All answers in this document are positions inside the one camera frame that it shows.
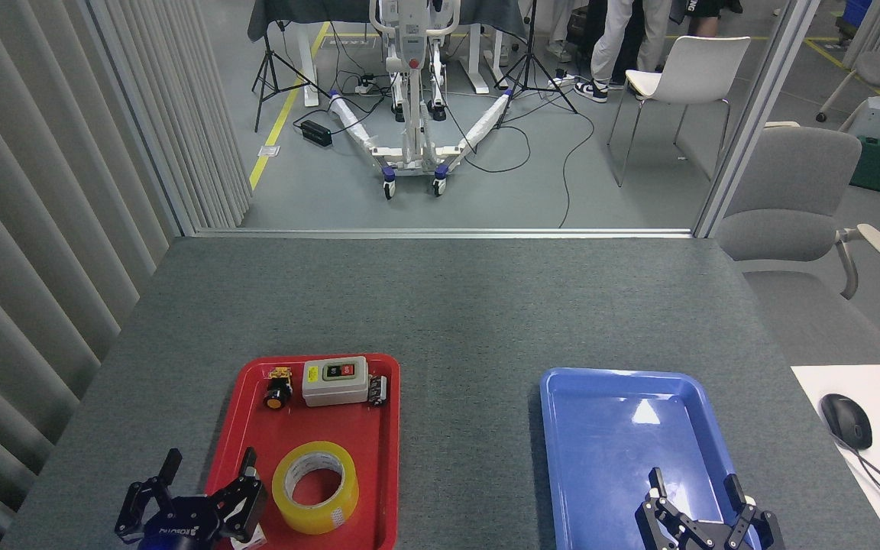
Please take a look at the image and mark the long black floor cable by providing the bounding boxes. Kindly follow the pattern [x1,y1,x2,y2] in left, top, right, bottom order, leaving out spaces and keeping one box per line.
[455,92,597,228]

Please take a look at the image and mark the grey office chair with armrest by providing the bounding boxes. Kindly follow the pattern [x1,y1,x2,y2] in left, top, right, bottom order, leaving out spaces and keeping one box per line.
[715,126,880,367]

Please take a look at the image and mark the white circuit breaker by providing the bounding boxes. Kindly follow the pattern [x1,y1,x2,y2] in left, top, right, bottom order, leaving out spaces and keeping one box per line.
[229,522,268,550]

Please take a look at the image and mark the mouse cable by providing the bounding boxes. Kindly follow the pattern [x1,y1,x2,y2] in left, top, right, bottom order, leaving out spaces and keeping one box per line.
[830,432,880,528]

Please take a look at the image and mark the black tripod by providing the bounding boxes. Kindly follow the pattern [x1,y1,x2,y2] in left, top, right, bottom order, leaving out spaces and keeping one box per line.
[495,0,579,115]
[251,19,331,133]

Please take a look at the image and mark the red plastic tray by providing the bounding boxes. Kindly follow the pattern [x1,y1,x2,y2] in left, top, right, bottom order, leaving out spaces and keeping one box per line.
[194,353,401,550]

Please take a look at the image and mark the grey switch box two buttons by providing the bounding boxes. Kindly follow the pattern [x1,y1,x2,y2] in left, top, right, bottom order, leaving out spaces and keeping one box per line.
[302,356,370,408]

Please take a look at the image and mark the white stand on wheels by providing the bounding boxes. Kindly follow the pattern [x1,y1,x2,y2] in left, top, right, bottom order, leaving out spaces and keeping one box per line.
[328,0,514,201]

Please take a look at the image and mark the white plastic chair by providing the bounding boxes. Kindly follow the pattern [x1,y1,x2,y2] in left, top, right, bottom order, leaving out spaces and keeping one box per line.
[608,36,752,188]

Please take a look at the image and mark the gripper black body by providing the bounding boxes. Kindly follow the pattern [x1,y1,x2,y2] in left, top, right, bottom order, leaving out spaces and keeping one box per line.
[684,526,730,550]
[138,497,231,550]

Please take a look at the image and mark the blue plastic tray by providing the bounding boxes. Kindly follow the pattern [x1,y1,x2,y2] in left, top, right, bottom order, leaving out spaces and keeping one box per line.
[539,367,763,550]

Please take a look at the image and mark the silver frame rail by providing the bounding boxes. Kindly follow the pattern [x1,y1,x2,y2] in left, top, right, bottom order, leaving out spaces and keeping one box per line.
[194,227,694,240]

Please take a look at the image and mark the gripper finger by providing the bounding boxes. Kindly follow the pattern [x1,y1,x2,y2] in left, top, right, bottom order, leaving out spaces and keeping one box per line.
[724,474,785,550]
[209,447,269,539]
[114,448,183,545]
[635,467,697,550]

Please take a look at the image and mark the black computer mouse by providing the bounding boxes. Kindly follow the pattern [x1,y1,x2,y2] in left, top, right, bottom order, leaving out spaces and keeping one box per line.
[820,393,874,451]

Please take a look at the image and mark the table with dark cloth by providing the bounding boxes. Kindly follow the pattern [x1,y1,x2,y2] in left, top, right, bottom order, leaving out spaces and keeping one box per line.
[247,0,526,108]

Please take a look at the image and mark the person in dark shorts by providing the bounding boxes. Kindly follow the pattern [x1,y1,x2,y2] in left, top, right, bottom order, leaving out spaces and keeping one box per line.
[684,0,743,37]

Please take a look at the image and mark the yellow tape roll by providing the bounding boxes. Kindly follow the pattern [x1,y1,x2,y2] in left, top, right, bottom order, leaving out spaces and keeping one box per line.
[271,441,360,535]

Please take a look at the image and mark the person in pale trousers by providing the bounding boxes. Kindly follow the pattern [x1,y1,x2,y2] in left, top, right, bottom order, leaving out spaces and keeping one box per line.
[574,0,674,104]

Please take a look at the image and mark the black yellow push button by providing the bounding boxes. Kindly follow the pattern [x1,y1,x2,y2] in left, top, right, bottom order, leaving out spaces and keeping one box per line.
[263,367,293,411]

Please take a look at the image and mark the silver frame post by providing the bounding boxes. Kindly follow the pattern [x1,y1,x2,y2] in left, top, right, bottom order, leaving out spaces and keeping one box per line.
[692,0,823,239]

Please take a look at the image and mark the blue bin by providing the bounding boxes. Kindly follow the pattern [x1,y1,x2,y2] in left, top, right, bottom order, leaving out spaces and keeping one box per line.
[841,0,874,31]

